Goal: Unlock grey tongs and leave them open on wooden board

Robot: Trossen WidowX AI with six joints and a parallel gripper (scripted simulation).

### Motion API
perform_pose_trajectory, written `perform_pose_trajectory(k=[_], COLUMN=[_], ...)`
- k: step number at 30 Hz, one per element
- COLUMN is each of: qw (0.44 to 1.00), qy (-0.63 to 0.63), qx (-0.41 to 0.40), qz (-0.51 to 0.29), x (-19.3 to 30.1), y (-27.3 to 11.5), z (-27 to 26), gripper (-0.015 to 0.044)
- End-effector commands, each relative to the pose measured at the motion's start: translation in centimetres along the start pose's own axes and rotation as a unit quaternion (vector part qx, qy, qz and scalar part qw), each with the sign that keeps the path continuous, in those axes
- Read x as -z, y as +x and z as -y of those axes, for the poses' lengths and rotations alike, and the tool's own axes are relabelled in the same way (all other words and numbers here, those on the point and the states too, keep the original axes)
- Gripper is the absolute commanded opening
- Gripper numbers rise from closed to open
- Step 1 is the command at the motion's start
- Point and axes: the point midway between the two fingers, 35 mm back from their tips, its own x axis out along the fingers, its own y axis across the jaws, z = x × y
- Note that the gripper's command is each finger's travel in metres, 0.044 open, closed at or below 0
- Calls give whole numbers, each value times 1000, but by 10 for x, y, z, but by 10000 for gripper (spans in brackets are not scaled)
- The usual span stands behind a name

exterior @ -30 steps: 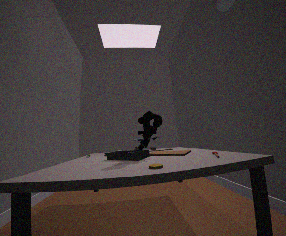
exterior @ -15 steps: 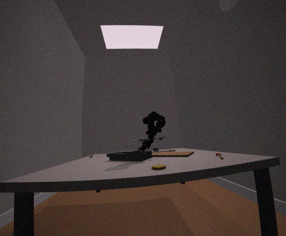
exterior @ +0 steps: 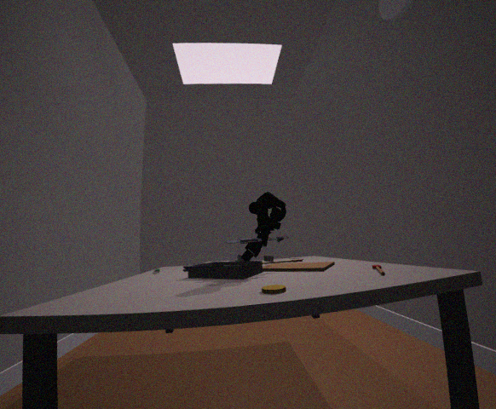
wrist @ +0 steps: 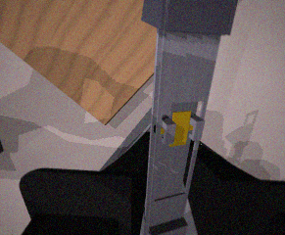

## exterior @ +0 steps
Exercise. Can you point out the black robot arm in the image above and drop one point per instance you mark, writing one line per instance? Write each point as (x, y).
(265, 202)

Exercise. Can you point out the wooden board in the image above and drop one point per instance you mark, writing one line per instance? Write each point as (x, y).
(297, 266)

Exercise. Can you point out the yellow flat disc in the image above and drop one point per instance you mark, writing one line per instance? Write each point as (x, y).
(273, 289)

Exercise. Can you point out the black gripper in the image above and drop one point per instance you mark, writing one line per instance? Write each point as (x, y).
(263, 229)

